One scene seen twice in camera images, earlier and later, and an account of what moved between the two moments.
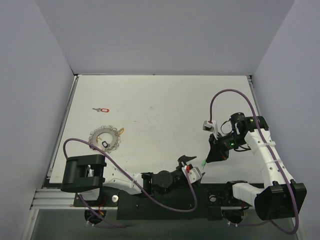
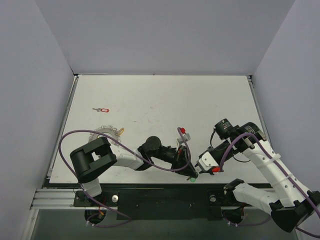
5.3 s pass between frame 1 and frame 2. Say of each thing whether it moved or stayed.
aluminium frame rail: stayed
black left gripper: moved
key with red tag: stayed
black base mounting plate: stayed
